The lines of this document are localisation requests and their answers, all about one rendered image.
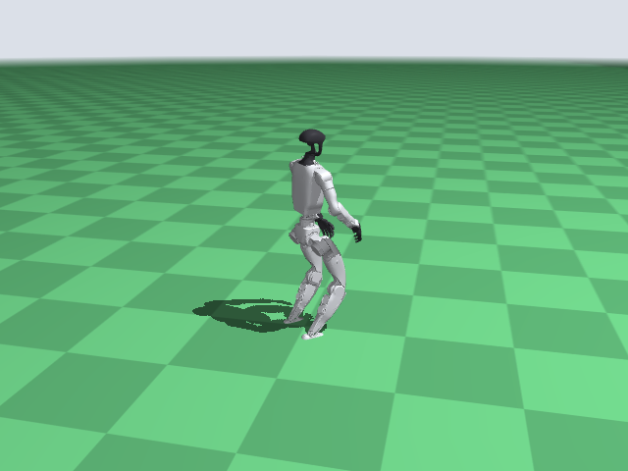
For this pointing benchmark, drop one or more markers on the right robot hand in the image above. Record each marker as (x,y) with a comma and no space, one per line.
(358,231)

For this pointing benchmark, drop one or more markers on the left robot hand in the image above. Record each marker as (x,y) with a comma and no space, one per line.
(325,226)

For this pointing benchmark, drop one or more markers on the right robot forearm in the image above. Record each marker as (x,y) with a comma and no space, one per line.
(347,219)

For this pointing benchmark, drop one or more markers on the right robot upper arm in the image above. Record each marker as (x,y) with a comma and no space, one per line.
(324,179)

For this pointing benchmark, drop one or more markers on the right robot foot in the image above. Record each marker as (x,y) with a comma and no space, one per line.
(307,337)

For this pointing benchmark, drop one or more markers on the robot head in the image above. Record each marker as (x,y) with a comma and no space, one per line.
(310,137)

